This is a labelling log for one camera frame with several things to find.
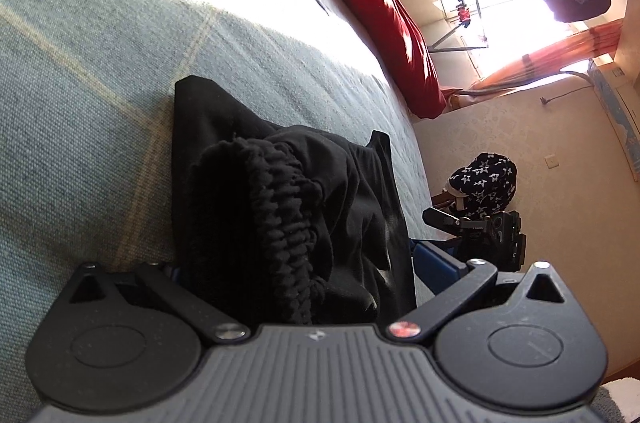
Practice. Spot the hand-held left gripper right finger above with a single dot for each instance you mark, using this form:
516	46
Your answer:
435	265

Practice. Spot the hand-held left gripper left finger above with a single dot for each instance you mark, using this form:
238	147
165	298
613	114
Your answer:
167	290

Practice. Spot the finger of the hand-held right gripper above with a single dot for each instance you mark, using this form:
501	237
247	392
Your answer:
442	222

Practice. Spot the black pants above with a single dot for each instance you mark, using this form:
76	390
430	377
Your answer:
300	203

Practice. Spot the wooden chair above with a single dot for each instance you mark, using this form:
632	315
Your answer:
442	200

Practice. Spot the dark star-print garment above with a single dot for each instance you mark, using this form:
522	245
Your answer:
482	183

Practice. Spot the orange curtain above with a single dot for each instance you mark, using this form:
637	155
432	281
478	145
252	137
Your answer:
550	58

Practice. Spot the red quilt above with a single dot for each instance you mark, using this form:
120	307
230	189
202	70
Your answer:
390	13

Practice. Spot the wall air conditioner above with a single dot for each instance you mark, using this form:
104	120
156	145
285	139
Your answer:
620	118

